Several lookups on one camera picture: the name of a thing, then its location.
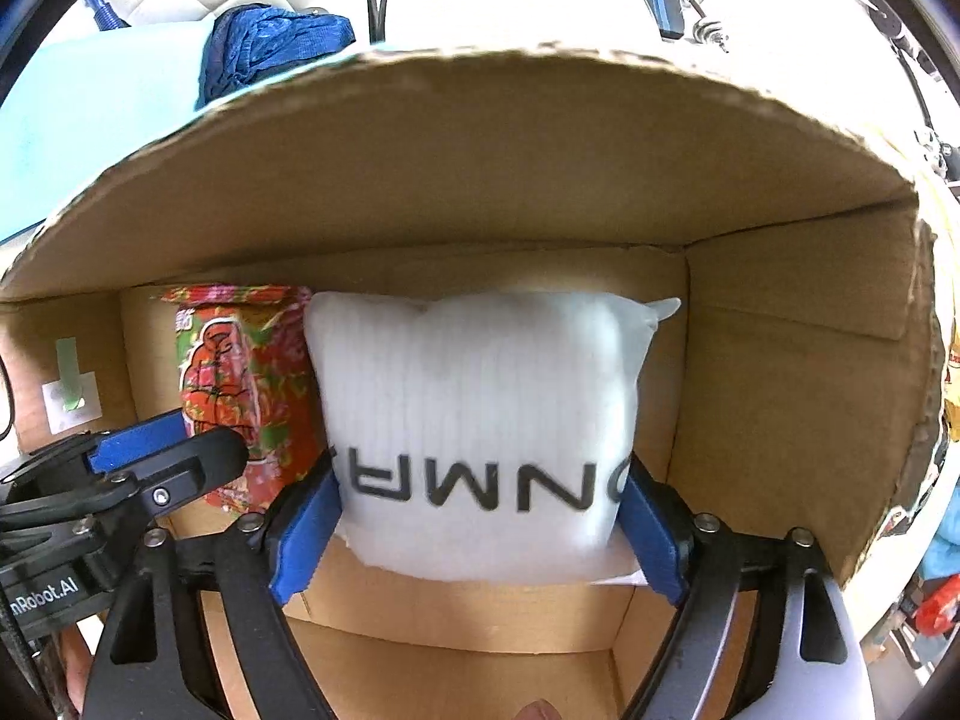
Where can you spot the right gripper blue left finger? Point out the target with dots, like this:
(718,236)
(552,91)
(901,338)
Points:
(266,559)

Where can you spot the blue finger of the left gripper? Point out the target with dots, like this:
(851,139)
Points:
(119,449)
(173,477)

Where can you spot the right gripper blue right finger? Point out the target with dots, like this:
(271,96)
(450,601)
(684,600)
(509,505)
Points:
(683,555)

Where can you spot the red floral snack bag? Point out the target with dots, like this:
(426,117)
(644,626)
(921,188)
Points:
(243,363)

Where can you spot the white sock bundle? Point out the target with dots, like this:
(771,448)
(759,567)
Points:
(483,438)

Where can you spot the open cardboard box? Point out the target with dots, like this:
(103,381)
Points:
(797,394)

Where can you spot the blue folded mat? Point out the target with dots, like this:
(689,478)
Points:
(80,107)

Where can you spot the dark blue knitted cloth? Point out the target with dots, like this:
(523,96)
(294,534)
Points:
(251,42)

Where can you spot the small chrome dumbbell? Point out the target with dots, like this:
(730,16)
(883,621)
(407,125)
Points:
(706,30)

